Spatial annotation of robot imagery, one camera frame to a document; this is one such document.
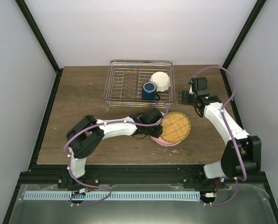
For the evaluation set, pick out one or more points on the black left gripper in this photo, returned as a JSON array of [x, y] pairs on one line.
[[158, 132]]

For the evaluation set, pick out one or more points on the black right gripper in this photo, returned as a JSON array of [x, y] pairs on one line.
[[183, 99]]

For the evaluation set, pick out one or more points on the pink plate with woven pattern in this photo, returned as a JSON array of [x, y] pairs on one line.
[[162, 142]]

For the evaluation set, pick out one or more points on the round woven bamboo tray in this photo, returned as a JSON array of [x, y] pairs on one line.
[[176, 127]]

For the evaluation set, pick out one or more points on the white scalloped bowl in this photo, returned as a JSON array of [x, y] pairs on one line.
[[161, 80]]

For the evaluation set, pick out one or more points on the dark blue mug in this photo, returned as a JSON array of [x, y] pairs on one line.
[[149, 92]]

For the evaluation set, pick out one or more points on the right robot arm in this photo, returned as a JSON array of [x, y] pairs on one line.
[[242, 154]]

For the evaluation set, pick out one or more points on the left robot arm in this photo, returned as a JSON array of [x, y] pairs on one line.
[[86, 135]]

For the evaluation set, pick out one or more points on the metal wire dish rack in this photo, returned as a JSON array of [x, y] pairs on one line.
[[125, 80]]

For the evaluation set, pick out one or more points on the right black frame post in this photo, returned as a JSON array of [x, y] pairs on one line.
[[258, 6]]

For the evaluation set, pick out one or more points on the black frame post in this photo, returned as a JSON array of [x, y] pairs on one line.
[[258, 6], [22, 5]]

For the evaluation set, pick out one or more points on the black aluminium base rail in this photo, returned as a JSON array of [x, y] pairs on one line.
[[190, 176]]

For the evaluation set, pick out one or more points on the light blue slotted cable duct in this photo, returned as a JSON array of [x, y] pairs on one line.
[[114, 196]]

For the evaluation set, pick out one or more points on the left black frame post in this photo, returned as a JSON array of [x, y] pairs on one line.
[[22, 5]]

